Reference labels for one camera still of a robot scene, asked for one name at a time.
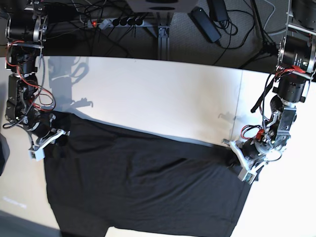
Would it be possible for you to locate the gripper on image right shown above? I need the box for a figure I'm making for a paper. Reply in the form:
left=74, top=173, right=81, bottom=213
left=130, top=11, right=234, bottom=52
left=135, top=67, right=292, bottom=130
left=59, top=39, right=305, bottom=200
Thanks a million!
left=222, top=138, right=272, bottom=175

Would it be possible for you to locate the dark object at left edge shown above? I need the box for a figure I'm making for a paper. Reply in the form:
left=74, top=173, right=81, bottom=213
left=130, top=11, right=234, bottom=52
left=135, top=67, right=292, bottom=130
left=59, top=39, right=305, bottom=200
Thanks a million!
left=0, top=134, right=10, bottom=176

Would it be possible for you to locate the grey camera mount plate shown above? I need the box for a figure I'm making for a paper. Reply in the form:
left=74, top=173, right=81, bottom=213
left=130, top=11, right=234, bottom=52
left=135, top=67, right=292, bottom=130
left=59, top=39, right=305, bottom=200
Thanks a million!
left=126, top=0, right=198, bottom=13

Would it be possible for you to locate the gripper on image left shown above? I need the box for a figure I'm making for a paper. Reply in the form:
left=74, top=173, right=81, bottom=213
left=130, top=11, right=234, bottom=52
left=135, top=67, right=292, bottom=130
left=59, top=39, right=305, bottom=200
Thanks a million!
left=24, top=112, right=70, bottom=151

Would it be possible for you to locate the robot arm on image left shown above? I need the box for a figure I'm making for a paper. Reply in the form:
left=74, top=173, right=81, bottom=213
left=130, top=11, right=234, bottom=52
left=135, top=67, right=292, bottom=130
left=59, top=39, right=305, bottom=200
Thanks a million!
left=0, top=0, right=69, bottom=156

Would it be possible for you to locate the black T-shirt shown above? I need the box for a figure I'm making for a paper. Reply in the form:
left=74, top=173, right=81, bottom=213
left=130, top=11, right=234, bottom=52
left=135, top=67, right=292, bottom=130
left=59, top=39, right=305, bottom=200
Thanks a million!
left=44, top=112, right=251, bottom=237

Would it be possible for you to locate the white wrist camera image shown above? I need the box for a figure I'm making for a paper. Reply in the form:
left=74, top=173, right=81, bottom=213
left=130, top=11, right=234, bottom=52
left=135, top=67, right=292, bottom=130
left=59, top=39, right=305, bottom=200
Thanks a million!
left=238, top=169, right=257, bottom=185
left=28, top=146, right=45, bottom=161

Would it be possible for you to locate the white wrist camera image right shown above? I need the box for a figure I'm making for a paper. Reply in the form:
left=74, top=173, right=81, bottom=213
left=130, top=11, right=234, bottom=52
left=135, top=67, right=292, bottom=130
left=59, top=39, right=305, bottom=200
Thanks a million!
left=238, top=169, right=257, bottom=185

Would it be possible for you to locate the white power strip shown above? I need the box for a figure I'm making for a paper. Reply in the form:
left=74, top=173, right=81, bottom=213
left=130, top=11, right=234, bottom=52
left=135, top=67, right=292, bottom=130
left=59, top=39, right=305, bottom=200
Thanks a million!
left=86, top=17, right=145, bottom=30

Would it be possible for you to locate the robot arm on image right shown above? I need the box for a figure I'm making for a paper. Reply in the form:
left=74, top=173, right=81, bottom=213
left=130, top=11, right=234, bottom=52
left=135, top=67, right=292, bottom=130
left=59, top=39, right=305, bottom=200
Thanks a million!
left=223, top=0, right=316, bottom=184

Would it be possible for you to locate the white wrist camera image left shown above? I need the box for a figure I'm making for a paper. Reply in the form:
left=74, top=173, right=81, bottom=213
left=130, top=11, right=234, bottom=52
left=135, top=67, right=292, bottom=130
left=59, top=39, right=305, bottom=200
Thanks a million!
left=28, top=146, right=45, bottom=161

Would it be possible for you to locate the black tripod stand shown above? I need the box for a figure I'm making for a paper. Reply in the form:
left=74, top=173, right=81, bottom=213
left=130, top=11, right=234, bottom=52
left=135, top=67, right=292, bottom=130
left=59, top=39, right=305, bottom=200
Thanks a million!
left=239, top=0, right=277, bottom=69

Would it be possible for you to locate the aluminium frame post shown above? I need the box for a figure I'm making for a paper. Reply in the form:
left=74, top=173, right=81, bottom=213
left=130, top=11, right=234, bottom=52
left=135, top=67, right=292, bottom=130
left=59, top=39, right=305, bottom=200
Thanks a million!
left=155, top=12, right=172, bottom=61

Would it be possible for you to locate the black power adapter brick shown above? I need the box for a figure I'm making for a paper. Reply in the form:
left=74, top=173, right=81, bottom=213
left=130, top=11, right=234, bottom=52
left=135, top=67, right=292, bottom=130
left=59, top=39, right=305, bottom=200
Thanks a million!
left=189, top=7, right=221, bottom=43

